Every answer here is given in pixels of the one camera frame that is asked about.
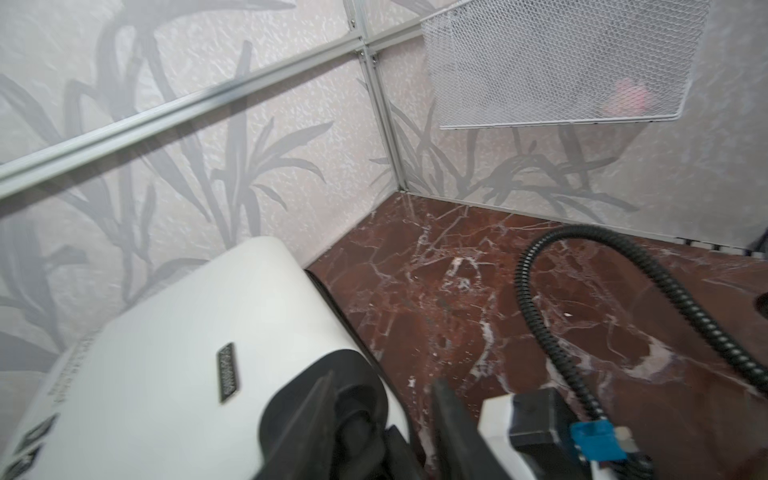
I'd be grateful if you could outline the aluminium frame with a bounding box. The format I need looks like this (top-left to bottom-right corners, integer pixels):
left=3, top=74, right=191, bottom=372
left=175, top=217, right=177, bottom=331
left=0, top=0, right=469, bottom=202

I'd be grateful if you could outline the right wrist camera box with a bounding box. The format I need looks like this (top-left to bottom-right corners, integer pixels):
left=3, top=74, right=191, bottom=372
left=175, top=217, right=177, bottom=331
left=478, top=388, right=655, bottom=479

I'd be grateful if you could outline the white wire basket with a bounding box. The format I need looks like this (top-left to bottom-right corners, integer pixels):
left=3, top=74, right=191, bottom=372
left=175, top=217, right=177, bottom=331
left=421, top=1, right=710, bottom=129

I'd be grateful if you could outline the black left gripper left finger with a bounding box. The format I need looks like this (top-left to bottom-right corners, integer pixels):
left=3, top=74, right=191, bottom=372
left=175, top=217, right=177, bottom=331
left=256, top=373, right=336, bottom=479

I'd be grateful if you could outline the white hard-shell suitcase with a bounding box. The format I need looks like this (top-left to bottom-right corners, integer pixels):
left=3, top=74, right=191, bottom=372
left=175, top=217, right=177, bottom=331
left=1, top=237, right=426, bottom=479

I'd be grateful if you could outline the pink object in basket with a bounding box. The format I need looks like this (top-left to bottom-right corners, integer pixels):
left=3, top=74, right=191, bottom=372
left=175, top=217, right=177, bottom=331
left=603, top=78, right=652, bottom=118

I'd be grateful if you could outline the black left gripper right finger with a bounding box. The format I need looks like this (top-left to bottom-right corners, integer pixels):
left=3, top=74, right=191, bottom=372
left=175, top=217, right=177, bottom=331
left=431, top=379, right=509, bottom=480

